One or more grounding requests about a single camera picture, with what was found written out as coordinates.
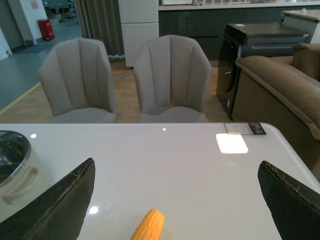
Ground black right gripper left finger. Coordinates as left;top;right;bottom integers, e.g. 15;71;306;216
0;158;96;240

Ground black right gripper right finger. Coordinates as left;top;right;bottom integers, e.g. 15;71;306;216
257;160;320;240

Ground yellow corn cob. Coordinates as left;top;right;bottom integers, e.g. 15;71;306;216
130;209;165;240

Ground cream electric cooking pot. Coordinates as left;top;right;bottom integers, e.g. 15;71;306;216
0;130;51;222

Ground table label sticker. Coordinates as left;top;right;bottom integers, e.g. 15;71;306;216
224;122;266;135

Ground brown leather sofa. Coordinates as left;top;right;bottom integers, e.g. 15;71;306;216
231;43;320;176

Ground left beige upholstered chair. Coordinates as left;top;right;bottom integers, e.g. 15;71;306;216
39;38;117;124

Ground beige upholstered chair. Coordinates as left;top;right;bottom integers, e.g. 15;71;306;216
39;38;117;124
133;35;212;123

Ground right beige upholstered chair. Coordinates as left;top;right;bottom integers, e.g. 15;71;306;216
133;35;212;123

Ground black washing machine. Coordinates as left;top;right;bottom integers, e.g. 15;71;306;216
216;23;309;119

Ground red fire extinguisher box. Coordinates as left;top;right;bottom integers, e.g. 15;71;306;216
37;19;55;41

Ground grey curtain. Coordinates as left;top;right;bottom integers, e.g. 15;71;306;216
74;0;125;58

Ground white refrigerator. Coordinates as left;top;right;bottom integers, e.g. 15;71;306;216
118;0;159;68

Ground dark kitchen counter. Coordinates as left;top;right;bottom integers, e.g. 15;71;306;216
158;0;320;61

